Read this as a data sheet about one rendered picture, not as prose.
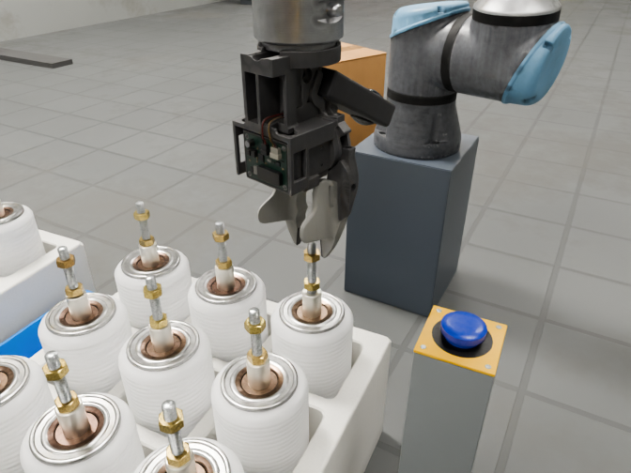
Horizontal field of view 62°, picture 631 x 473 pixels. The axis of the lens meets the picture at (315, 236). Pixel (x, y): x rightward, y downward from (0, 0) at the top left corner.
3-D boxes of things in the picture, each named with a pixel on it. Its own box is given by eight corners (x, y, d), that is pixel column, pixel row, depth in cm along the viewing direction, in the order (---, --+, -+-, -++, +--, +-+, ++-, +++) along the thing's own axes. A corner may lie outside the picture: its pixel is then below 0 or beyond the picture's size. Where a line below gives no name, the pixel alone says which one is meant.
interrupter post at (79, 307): (88, 323, 59) (82, 299, 57) (68, 323, 59) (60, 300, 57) (96, 310, 61) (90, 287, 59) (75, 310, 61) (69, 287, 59)
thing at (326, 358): (303, 463, 64) (301, 353, 55) (262, 412, 71) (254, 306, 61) (363, 424, 69) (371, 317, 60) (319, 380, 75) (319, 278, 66)
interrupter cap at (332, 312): (304, 345, 56) (304, 341, 56) (267, 310, 61) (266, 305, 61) (358, 318, 60) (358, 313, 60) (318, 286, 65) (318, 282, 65)
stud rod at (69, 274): (83, 305, 59) (66, 249, 55) (73, 307, 59) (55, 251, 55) (84, 300, 60) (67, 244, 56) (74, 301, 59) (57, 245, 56)
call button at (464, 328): (444, 321, 50) (447, 304, 49) (487, 333, 48) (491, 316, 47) (434, 347, 47) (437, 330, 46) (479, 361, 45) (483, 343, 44)
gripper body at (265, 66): (235, 179, 49) (223, 46, 43) (297, 153, 55) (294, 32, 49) (294, 205, 45) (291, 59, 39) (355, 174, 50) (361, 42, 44)
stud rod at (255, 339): (266, 372, 50) (261, 310, 47) (256, 376, 50) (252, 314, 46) (260, 365, 51) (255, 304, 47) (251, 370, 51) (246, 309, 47)
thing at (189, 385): (130, 480, 62) (97, 369, 53) (169, 416, 70) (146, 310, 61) (204, 499, 60) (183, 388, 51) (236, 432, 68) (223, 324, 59)
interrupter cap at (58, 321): (103, 339, 57) (102, 334, 57) (34, 339, 57) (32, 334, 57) (125, 296, 63) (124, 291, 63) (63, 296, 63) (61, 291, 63)
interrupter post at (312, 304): (309, 323, 59) (309, 300, 57) (297, 312, 61) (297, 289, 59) (326, 315, 60) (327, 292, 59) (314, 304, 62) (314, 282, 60)
